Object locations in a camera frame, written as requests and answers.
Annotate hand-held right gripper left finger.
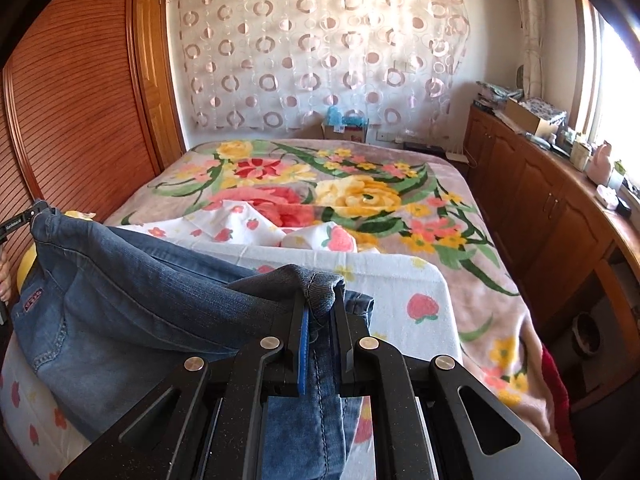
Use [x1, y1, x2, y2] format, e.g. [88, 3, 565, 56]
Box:
[57, 290, 311, 480]

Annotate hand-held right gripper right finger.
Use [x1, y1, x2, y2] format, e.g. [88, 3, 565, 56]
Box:
[330, 300, 583, 480]

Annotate blue denim pants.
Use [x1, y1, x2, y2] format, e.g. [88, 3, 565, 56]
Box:
[11, 207, 376, 480]

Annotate person's left hand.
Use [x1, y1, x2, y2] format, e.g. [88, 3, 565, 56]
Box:
[0, 252, 13, 302]

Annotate yellow pillow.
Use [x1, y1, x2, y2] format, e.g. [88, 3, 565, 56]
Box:
[16, 209, 97, 295]

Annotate white strawberry print sheet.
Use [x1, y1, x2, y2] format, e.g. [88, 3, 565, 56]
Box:
[0, 200, 463, 480]

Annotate wooden slatted wardrobe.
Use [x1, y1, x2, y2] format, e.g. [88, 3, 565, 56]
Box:
[0, 0, 186, 226]

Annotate floral blanket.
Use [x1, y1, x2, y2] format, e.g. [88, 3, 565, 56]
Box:
[102, 139, 556, 436]

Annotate red cloth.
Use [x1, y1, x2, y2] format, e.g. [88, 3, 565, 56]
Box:
[542, 350, 576, 461]

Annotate small cardboard box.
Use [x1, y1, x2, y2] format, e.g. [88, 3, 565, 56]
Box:
[321, 122, 368, 143]

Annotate dark bowl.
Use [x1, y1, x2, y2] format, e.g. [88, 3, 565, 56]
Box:
[570, 312, 601, 358]

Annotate wooden side cabinet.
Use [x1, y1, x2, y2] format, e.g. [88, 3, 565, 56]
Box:
[462, 102, 640, 411]

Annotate open cardboard box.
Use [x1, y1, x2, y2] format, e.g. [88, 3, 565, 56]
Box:
[502, 97, 568, 136]

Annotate sheer circle pattern curtain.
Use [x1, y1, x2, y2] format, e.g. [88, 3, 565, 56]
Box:
[170, 0, 471, 133]

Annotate white jar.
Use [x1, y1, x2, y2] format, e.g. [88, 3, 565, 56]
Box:
[570, 140, 592, 172]

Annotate pink figurine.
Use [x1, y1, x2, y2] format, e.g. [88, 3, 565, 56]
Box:
[585, 141, 613, 186]

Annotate beige window curtain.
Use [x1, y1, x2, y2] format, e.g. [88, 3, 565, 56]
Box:
[505, 0, 546, 98]

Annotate window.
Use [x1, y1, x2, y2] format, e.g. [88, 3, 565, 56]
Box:
[575, 0, 640, 166]

